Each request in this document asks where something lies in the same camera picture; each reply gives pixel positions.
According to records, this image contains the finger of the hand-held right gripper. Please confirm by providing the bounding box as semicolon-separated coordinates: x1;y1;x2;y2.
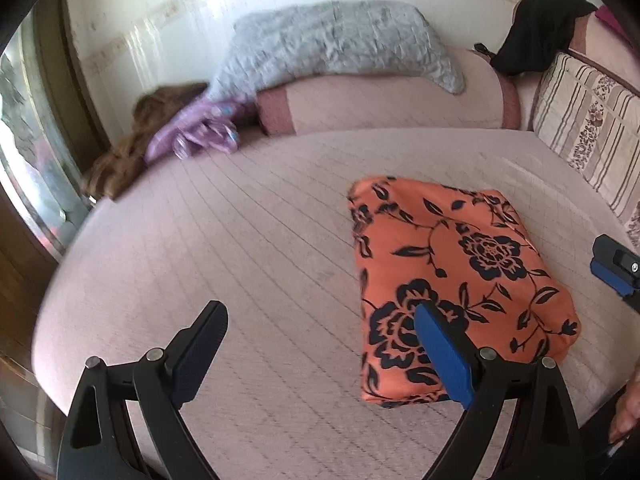
590;234;640;313

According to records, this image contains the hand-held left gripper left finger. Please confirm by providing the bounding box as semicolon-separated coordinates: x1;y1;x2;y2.
56;300;229;480

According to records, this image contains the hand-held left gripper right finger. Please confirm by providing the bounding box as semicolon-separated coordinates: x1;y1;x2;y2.
414;302;587;480

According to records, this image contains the orange black floral garment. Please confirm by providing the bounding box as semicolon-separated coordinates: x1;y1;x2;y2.
346;175;582;407

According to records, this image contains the person's right hand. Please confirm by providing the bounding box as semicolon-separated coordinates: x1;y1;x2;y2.
607;374;640;457

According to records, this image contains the pink quilted bed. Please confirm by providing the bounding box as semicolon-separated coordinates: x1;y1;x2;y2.
32;127;640;480

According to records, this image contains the striped floral pillow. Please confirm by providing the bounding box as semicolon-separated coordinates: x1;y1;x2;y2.
530;51;640;248

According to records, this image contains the brown cloth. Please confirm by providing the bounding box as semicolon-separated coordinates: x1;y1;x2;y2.
82;81;211;202

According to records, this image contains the purple garment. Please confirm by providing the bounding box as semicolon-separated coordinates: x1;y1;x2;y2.
144;92;261;165

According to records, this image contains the black cloth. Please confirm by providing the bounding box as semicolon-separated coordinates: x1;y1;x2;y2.
490;0;599;76

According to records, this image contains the magenta cloth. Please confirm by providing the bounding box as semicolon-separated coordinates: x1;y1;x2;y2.
596;4;633;37

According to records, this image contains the window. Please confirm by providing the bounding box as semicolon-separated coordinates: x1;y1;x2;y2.
0;25;97;262

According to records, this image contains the pink bolster cushion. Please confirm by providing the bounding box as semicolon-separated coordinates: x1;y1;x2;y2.
255;47;523;137

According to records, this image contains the grey quilted blanket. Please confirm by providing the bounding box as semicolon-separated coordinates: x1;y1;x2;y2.
206;1;467;103

